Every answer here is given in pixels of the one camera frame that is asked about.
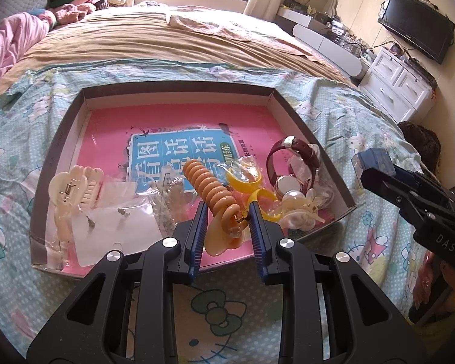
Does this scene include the brown cardboard tray box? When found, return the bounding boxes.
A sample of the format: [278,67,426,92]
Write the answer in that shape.
[29,85,358,279]

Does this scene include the white earring card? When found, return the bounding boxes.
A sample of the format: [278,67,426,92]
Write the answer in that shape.
[72,182,163,268]

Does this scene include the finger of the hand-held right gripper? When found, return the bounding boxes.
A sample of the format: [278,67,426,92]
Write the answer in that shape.
[394,169,455,213]
[358,149,455,238]

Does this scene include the maroon strap wristwatch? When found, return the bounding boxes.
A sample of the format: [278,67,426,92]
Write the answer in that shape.
[266,136,324,194]

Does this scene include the pink quilt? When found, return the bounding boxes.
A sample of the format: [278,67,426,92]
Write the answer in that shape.
[0,11,56,92]

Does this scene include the orange spiral hair clip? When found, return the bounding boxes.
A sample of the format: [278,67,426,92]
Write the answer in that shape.
[184,159,251,258]

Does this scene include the dark brown fuzzy object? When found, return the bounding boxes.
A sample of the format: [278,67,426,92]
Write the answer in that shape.
[398,121,440,171]

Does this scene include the cat print blue blanket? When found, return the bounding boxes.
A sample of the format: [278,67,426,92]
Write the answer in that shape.
[0,64,440,364]

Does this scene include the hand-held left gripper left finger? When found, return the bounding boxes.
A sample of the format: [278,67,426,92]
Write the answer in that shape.
[26,201,209,364]

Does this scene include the black flat television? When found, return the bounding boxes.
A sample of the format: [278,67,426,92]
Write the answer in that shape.
[378,0,455,64]

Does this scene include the hair comb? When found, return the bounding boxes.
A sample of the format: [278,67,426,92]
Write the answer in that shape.
[146,174,198,236]

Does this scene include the white drawer cabinet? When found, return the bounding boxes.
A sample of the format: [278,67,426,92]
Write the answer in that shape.
[360,47,436,122]

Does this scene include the beige hair claw clip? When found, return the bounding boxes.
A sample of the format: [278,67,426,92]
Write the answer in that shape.
[47,165,105,243]

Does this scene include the tan bedsheet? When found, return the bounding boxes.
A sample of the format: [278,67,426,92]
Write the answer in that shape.
[0,5,361,88]

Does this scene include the pink fuzzy garment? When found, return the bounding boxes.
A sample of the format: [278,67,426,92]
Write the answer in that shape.
[53,3,95,25]

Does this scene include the person's right hand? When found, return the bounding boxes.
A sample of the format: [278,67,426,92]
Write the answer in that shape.
[413,252,446,309]

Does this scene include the pale floral folded cloth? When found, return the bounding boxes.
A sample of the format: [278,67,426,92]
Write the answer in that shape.
[165,11,304,52]

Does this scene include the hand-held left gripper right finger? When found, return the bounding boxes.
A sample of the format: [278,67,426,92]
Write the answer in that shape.
[248,202,429,364]

